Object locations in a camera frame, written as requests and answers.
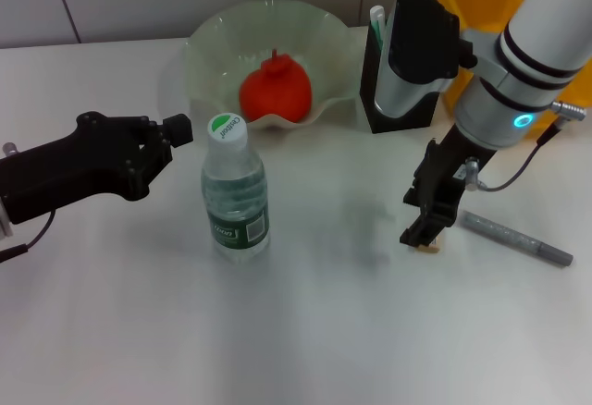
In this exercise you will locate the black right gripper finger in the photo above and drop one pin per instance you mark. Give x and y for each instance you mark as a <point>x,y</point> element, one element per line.
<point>416,229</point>
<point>439,227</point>

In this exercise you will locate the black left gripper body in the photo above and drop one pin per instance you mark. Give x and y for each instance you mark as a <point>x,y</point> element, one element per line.
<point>69,169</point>

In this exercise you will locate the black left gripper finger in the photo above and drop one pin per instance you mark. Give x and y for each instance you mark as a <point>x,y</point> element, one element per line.
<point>180,140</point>
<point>178,125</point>

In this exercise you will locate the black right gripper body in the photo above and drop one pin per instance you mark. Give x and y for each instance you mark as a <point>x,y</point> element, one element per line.
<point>444,178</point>

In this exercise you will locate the beige eraser with barcode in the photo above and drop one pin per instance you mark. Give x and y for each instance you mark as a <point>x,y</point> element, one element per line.
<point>430,249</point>

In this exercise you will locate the clear green-label water bottle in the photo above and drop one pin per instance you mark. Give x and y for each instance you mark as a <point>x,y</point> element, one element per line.
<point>236,220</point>

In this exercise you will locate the orange fruit with knob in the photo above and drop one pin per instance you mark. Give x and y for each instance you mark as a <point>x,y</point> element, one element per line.
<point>277,93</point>

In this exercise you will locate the green pen with white cap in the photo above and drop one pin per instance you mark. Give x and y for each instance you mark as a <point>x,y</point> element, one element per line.
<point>377,19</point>

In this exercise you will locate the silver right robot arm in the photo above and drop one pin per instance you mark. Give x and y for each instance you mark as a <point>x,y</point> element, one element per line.
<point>536,30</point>

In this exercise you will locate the black mesh pen holder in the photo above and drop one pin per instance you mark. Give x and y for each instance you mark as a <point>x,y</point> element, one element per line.
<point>402,123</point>

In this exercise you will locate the grey marker pen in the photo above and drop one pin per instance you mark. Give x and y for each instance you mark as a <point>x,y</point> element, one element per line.
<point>509,235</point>

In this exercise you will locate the pale green wavy fruit bowl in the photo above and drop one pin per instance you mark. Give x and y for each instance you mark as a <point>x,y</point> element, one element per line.
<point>324,40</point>

